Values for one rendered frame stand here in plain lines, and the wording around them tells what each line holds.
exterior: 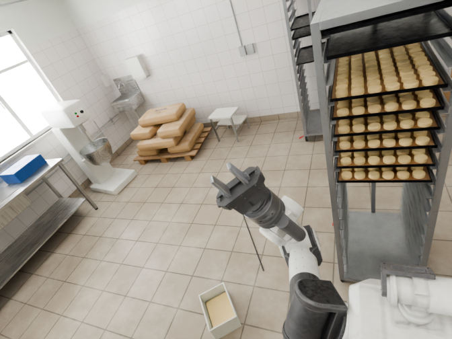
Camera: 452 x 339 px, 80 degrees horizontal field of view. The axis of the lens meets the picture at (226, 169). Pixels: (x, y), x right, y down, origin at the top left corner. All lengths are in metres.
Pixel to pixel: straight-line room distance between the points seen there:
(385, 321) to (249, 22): 3.73
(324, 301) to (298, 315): 0.07
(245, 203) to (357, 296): 0.34
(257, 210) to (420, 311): 0.37
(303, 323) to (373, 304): 0.16
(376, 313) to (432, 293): 0.14
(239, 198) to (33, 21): 4.80
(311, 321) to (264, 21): 3.65
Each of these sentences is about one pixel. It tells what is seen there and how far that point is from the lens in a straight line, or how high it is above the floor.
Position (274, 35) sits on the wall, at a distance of 4.01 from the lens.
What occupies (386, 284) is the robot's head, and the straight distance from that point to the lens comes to 0.66.
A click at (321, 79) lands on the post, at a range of 1.20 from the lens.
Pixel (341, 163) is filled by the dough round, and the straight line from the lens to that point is 1.47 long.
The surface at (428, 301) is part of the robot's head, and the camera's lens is 0.66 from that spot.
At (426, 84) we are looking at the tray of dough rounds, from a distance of 1.30.
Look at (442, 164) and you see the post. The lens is 1.46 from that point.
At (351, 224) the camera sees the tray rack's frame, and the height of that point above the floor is 0.15.
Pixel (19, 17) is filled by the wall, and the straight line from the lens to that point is 5.08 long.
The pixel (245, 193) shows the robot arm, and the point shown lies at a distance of 0.59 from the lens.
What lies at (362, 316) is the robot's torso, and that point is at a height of 1.38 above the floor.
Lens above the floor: 2.05
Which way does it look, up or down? 34 degrees down
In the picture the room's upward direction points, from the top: 21 degrees counter-clockwise
